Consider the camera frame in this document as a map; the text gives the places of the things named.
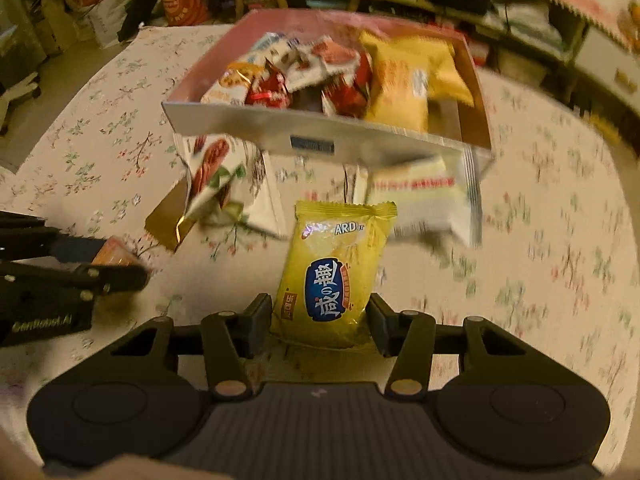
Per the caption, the floral tablecloth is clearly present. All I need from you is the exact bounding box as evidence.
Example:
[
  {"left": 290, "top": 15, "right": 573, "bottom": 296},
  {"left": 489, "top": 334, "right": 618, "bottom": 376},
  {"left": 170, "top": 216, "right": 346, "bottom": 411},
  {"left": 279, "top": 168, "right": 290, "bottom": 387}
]
[{"left": 0, "top": 22, "right": 636, "bottom": 476}]

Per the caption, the yellow biscuit packet blue label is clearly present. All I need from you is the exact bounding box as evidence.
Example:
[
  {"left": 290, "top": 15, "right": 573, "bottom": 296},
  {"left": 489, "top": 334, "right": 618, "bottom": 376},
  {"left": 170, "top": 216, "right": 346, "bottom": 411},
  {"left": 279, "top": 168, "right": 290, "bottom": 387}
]
[{"left": 269, "top": 199, "right": 399, "bottom": 352}]

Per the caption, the red white snack packet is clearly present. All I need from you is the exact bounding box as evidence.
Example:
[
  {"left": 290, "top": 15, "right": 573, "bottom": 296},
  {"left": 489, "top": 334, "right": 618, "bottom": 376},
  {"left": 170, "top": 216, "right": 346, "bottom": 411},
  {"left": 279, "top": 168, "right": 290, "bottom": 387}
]
[{"left": 244, "top": 65, "right": 295, "bottom": 109}]

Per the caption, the brown red snack packet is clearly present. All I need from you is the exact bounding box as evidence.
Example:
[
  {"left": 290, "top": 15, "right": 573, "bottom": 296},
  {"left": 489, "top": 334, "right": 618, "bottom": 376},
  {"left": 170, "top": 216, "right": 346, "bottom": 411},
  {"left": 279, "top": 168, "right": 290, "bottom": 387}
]
[{"left": 320, "top": 52, "right": 375, "bottom": 118}]

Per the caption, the white packet nut print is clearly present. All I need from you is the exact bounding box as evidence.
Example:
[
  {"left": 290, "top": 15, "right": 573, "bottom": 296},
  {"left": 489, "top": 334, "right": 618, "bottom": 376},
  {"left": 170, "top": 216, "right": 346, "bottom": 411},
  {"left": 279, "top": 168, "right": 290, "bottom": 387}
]
[{"left": 179, "top": 132, "right": 287, "bottom": 240}]

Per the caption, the white orange cracker packet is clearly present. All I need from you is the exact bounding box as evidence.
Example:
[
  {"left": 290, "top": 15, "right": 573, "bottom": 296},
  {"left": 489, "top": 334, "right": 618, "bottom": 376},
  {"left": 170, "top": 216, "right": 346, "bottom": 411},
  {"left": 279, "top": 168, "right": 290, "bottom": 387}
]
[{"left": 200, "top": 61, "right": 267, "bottom": 106}]

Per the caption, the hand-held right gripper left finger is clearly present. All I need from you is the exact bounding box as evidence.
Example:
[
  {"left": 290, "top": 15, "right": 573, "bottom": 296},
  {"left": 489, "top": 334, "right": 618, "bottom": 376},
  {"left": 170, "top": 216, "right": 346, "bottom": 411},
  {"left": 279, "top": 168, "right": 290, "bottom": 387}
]
[{"left": 100, "top": 292, "right": 273, "bottom": 398}]

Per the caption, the white blue snack packet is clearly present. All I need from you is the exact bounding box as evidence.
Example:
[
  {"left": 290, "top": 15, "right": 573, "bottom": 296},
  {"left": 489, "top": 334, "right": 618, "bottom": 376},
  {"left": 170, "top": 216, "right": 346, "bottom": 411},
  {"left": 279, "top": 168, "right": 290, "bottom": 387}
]
[{"left": 249, "top": 31, "right": 297, "bottom": 63}]

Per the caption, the small yellow ridged packet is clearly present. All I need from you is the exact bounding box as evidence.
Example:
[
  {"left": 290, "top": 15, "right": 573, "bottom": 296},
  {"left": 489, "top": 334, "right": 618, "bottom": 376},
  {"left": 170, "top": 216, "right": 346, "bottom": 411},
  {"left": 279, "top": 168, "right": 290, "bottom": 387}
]
[{"left": 427, "top": 42, "right": 475, "bottom": 107}]

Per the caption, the white orange shopping bag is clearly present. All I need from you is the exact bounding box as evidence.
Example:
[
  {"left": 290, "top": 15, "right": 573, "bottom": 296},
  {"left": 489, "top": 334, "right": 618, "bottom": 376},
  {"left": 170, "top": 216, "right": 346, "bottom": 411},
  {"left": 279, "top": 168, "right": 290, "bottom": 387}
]
[{"left": 64, "top": 0, "right": 137, "bottom": 50}]

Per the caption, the black board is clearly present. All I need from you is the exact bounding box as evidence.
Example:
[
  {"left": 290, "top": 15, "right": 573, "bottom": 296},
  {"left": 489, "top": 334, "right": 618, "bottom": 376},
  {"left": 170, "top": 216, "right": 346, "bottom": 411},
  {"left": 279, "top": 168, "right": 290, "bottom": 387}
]
[{"left": 116, "top": 0, "right": 162, "bottom": 45}]

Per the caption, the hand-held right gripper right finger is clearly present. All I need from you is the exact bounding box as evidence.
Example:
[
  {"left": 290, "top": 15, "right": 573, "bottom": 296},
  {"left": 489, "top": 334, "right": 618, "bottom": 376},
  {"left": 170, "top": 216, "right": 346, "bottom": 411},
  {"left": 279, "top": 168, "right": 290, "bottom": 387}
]
[{"left": 369, "top": 292, "right": 546, "bottom": 398}]

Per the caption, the orange fruit pile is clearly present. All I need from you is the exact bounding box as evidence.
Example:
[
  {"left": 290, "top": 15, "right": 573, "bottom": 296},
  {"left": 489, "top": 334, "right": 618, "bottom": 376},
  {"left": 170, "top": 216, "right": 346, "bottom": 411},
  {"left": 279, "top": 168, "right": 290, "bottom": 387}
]
[{"left": 616, "top": 1, "right": 640, "bottom": 43}]

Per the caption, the white chair base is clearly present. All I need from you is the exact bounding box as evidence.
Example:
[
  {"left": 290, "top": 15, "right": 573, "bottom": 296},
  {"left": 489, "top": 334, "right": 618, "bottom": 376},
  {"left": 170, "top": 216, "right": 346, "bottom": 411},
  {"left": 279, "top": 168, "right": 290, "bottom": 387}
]
[{"left": 0, "top": 71, "right": 42, "bottom": 136}]

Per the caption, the large yellow snack packet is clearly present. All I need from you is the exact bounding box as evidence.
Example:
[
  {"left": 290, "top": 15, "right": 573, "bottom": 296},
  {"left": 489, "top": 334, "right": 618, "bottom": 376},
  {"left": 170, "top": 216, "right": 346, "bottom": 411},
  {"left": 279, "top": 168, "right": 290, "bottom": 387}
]
[{"left": 360, "top": 31, "right": 457, "bottom": 132}]

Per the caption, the pink silver cardboard box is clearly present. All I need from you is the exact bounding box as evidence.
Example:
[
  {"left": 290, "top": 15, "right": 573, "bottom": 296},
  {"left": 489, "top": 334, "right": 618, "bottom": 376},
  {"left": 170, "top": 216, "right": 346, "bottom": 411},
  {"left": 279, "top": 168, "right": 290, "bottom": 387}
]
[{"left": 161, "top": 9, "right": 497, "bottom": 173}]

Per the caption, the beige cardboard box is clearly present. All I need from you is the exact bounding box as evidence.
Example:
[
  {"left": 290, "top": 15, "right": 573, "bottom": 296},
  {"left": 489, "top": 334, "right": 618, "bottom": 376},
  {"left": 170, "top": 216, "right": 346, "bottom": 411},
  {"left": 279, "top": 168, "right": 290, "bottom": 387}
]
[{"left": 492, "top": 47, "right": 546, "bottom": 79}]

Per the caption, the stack of papers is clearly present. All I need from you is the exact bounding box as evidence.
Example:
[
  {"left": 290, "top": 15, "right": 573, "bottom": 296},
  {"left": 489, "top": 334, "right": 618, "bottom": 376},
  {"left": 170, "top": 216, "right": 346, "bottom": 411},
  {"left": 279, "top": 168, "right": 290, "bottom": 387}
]
[{"left": 492, "top": 1, "right": 567, "bottom": 52}]

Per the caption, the white packet red stripe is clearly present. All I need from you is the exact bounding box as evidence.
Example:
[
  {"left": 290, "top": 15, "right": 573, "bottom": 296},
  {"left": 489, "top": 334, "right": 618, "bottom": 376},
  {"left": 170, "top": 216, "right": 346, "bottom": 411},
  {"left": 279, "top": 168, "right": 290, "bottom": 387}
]
[{"left": 352, "top": 152, "right": 484, "bottom": 250}]

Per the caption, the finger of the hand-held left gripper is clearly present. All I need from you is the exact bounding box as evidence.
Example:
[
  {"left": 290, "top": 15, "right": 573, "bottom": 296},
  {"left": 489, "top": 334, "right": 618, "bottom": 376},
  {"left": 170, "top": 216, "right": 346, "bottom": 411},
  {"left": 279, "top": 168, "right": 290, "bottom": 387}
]
[
  {"left": 0, "top": 210, "right": 109, "bottom": 262},
  {"left": 0, "top": 259, "right": 151, "bottom": 311}
]

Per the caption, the golden brown snack packet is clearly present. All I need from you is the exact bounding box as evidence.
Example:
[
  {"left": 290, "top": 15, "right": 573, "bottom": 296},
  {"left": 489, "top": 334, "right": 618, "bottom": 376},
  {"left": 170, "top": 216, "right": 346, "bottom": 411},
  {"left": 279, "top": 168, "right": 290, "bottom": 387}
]
[{"left": 144, "top": 180, "right": 195, "bottom": 254}]

